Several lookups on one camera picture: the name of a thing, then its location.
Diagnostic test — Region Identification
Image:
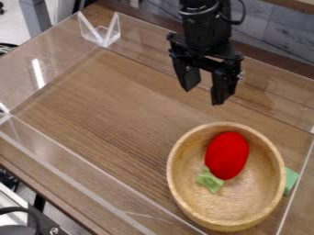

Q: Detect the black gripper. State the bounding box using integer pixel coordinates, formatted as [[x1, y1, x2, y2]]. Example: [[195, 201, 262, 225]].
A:
[[167, 8, 246, 106]]

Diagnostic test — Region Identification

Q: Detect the red toy with green stem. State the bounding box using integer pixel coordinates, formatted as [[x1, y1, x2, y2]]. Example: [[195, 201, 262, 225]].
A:
[[197, 131, 250, 193]]

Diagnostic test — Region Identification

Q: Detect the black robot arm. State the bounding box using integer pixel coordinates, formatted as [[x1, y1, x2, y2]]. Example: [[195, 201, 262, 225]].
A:
[[167, 0, 247, 106]]

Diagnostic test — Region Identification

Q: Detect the brown wooden bowl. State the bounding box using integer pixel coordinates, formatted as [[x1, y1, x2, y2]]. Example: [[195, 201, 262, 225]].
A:
[[167, 122, 286, 232]]

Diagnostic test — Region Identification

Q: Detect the green flat block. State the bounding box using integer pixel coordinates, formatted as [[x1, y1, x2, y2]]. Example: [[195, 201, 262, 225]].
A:
[[285, 168, 299, 195]]

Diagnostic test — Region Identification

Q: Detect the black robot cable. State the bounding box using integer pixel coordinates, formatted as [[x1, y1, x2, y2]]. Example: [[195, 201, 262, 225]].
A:
[[227, 0, 247, 27]]

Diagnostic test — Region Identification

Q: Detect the clear acrylic tray enclosure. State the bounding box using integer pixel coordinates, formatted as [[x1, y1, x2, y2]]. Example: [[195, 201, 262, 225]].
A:
[[0, 7, 314, 235]]

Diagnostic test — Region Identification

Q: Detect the grey post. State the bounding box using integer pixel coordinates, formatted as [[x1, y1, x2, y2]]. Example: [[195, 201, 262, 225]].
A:
[[19, 0, 52, 38]]

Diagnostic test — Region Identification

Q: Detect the black metal bracket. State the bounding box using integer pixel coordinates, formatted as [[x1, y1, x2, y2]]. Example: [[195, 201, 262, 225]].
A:
[[28, 205, 71, 235]]

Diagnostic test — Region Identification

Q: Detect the black cable at lower left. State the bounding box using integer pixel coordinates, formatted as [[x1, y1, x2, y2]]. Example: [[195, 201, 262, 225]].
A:
[[0, 207, 42, 235]]

